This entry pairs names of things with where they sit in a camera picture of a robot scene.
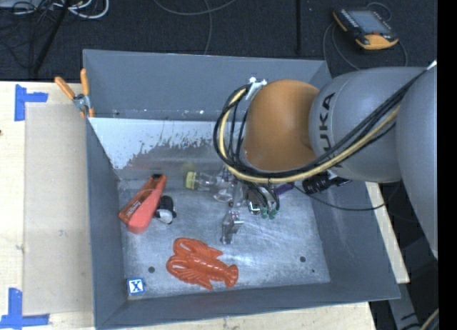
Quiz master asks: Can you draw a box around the orange toy lobster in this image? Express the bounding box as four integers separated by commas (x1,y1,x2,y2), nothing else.
166,237,240,291

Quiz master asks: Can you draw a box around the pale wood flat board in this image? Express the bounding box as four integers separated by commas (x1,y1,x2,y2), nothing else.
21,102,94,317

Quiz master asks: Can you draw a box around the clear bottle with yellow cap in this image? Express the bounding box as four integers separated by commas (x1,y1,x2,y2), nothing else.
183,170,219,194

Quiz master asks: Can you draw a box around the white block with blue letter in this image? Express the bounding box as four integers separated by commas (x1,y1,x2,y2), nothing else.
126,277,146,296

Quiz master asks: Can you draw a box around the red and orange hand tool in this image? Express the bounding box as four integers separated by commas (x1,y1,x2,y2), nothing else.
118,173,169,235

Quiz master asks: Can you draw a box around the black cylinder on white bracket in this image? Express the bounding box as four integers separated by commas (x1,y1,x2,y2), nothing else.
302,172,353,196

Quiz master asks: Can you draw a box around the grey metal bin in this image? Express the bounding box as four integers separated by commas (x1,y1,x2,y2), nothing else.
81,49,402,330

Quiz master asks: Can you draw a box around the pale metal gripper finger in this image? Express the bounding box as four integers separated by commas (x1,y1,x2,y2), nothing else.
219,210,246,246
213,182,239,204

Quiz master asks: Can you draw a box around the black and white toy penguin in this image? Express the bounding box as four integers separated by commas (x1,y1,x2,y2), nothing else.
154,194,178,225

